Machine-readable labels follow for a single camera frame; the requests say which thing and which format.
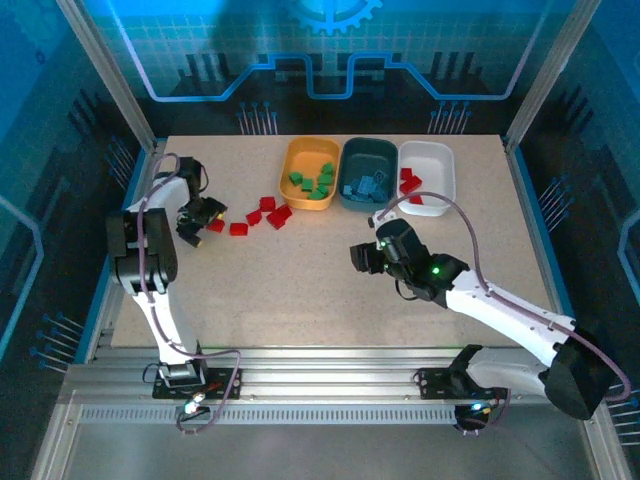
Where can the green lego brick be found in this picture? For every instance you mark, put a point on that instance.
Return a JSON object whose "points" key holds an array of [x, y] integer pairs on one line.
{"points": [[307, 184], [322, 189], [328, 168], [317, 195], [325, 178], [296, 177]]}

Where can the yellow plastic container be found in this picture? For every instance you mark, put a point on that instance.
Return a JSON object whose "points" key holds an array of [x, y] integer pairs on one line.
{"points": [[302, 162]]}

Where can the red lego brick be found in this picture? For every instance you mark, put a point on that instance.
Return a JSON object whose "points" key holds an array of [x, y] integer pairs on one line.
{"points": [[239, 229], [406, 173], [216, 226], [285, 211], [254, 217], [410, 184], [275, 220], [267, 203], [416, 199]]}

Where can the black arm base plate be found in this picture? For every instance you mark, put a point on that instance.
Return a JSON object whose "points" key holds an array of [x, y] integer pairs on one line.
{"points": [[435, 385], [225, 385]]}

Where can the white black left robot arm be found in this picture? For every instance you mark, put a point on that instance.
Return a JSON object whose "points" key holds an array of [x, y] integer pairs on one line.
{"points": [[165, 310]]}

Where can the teal plastic container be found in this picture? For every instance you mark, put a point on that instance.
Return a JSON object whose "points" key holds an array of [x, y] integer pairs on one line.
{"points": [[367, 160]]}

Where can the aluminium frame post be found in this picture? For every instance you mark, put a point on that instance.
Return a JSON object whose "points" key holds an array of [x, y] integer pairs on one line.
{"points": [[550, 75], [110, 80]]}

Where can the white plastic container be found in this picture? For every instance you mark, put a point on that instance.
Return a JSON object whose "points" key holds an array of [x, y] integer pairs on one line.
{"points": [[435, 165]]}

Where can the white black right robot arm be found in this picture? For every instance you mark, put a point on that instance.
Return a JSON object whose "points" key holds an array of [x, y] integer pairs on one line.
{"points": [[505, 310]]}

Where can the aluminium front rail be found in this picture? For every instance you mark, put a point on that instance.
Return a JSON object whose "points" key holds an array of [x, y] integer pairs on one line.
{"points": [[325, 370]]}

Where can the aluminium table side rail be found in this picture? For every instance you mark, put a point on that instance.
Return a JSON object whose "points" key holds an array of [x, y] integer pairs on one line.
{"points": [[112, 300], [537, 230]]}

